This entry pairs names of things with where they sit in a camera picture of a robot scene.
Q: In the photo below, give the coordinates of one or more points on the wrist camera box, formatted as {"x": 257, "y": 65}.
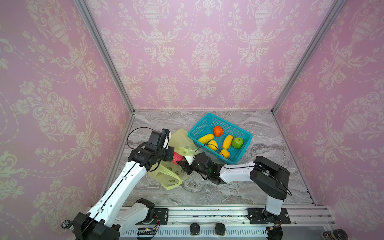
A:
{"x": 190, "y": 159}
{"x": 167, "y": 133}

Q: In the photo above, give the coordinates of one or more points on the dark bottle at right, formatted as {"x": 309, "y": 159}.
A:
{"x": 337, "y": 234}

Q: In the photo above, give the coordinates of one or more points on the aluminium corner post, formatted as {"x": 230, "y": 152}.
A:
{"x": 319, "y": 35}
{"x": 101, "y": 46}

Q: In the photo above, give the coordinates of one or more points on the small yellow orange toy fruit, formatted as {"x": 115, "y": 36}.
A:
{"x": 225, "y": 153}

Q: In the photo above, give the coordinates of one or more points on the black knob left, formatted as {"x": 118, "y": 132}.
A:
{"x": 195, "y": 229}

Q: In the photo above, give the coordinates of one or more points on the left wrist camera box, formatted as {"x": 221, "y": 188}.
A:
{"x": 167, "y": 133}

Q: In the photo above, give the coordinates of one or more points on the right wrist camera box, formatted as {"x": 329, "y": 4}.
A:
{"x": 190, "y": 159}

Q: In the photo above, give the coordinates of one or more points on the yellow orange toy mango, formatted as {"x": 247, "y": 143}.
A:
{"x": 227, "y": 142}

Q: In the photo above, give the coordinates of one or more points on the aluminium corner post right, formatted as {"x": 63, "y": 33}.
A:
{"x": 319, "y": 35}

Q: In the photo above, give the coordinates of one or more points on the orange toy persimmon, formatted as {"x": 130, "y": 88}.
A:
{"x": 218, "y": 131}

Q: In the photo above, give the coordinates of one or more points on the aluminium corner post left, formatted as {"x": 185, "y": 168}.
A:
{"x": 101, "y": 46}

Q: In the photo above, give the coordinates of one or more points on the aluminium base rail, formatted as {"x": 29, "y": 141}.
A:
{"x": 241, "y": 221}

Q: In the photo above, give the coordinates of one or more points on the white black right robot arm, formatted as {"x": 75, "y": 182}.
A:
{"x": 272, "y": 178}

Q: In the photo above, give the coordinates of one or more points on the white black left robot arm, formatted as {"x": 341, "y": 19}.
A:
{"x": 105, "y": 220}

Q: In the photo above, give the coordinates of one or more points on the yellow translucent plastic bag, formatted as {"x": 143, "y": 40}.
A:
{"x": 168, "y": 174}

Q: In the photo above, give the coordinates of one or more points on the red pink toy apple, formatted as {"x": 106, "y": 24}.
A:
{"x": 177, "y": 158}

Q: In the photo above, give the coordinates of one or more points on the green toy apple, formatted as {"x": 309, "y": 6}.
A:
{"x": 237, "y": 143}

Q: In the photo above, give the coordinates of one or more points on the black knob right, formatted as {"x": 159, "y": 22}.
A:
{"x": 220, "y": 229}

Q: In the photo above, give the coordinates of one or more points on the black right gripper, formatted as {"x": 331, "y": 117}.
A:
{"x": 195, "y": 163}

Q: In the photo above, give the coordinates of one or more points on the teal plastic mesh basket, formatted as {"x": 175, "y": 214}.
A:
{"x": 206, "y": 126}

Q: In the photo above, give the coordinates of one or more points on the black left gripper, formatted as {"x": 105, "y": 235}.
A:
{"x": 170, "y": 156}

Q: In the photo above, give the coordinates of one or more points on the yellow toy banana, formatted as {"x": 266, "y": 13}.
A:
{"x": 206, "y": 139}

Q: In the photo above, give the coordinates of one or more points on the black knob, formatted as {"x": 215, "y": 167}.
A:
{"x": 195, "y": 229}
{"x": 220, "y": 229}

